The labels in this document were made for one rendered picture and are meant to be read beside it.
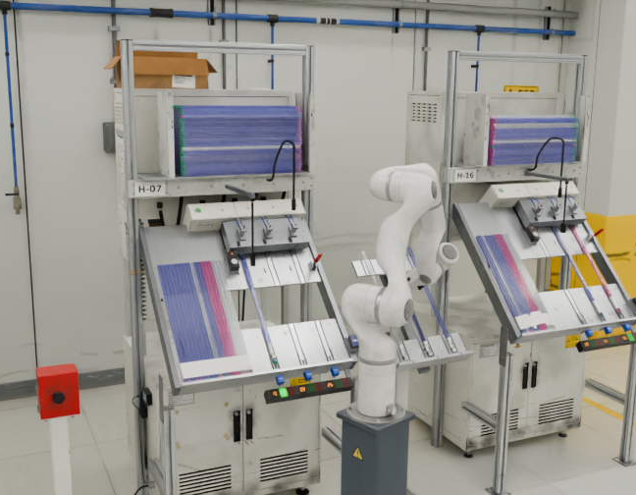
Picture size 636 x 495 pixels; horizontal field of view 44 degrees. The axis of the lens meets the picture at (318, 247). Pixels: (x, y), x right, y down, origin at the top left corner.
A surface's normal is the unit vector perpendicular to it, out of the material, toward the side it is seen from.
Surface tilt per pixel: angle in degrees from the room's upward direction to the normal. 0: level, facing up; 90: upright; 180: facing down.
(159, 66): 80
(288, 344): 42
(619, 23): 90
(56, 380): 90
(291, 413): 90
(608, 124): 90
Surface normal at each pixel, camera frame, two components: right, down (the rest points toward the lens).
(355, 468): -0.72, 0.13
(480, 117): -0.91, 0.07
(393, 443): 0.69, 0.15
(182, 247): 0.29, -0.60
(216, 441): 0.41, 0.19
